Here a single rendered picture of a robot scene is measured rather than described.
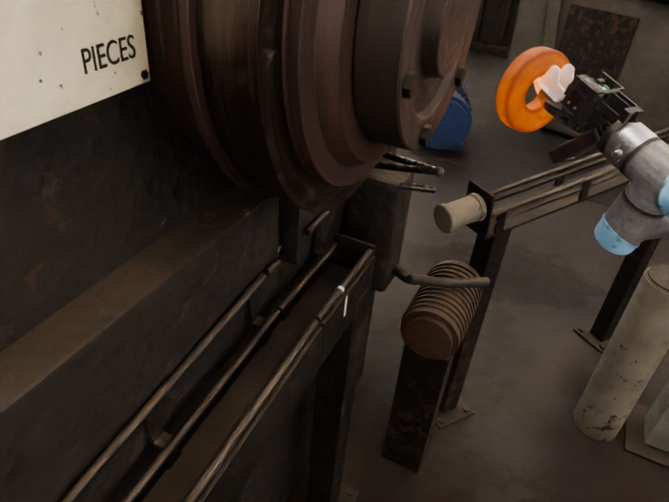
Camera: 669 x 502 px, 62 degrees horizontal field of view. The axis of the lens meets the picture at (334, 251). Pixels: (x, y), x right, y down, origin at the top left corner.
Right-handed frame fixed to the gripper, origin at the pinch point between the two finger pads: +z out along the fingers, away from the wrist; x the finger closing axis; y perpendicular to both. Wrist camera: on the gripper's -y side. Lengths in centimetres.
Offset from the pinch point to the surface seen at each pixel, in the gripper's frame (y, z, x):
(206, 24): 25, -19, 71
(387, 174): -11.8, -5.0, 33.0
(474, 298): -38.9, -19.6, 10.8
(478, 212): -22.8, -9.7, 10.4
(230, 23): 26, -21, 70
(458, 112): -94, 101, -99
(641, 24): -50, 94, -187
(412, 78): 23, -26, 55
